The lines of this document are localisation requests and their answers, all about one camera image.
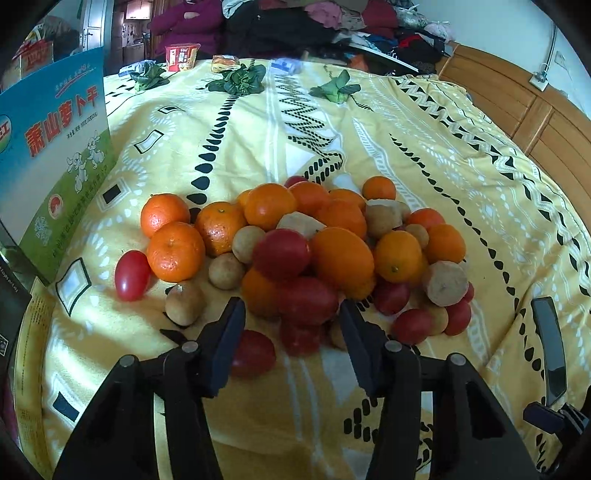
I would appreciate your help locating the dark cherry tomato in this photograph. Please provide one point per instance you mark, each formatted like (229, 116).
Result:
(254, 356)

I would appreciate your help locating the green leafy vegetable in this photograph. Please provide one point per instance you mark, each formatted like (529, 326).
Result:
(339, 90)
(246, 80)
(149, 76)

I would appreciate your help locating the wall power socket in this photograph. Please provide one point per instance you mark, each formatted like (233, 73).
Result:
(539, 81)

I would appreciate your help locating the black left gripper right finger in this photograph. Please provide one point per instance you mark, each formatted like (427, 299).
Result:
(473, 438)

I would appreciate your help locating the blue green food box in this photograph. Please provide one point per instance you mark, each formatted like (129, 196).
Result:
(55, 153)

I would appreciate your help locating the green leafy vegetable right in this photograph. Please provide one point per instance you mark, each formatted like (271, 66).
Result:
(339, 90)

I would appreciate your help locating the pile of clothes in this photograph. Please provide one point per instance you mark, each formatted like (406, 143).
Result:
(379, 37)

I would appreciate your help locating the mandarin orange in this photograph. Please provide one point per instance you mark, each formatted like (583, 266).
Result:
(175, 252)
(160, 210)

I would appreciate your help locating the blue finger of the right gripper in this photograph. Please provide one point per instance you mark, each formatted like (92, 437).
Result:
(546, 321)

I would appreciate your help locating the seated person in purple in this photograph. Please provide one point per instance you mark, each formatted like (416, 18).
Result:
(189, 22)

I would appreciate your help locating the green leafy vegetable left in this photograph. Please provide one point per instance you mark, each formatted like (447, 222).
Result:
(149, 76)

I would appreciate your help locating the back left mandarin orange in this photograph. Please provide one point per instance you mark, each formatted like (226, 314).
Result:
(160, 210)

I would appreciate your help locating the black product box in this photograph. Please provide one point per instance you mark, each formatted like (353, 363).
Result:
(17, 275)

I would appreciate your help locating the wooden headboard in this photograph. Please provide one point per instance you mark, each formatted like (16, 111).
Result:
(545, 125)

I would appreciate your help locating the large front orange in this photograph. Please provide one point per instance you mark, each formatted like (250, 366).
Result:
(342, 258)

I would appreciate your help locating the cut potato piece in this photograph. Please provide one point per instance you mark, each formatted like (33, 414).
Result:
(445, 283)

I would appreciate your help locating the orange snack packet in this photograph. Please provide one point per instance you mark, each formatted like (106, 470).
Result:
(222, 63)

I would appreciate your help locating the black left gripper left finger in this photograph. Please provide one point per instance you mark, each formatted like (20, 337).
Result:
(115, 436)

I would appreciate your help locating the small blue packet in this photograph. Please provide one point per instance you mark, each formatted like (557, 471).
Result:
(286, 66)

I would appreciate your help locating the brown longan fruit left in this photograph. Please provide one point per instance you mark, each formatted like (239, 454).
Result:
(185, 303)

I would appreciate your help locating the red instant noodle cup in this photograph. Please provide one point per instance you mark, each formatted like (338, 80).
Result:
(181, 57)

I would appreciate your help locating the green leafy vegetable centre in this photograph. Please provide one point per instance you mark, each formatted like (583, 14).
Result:
(246, 80)

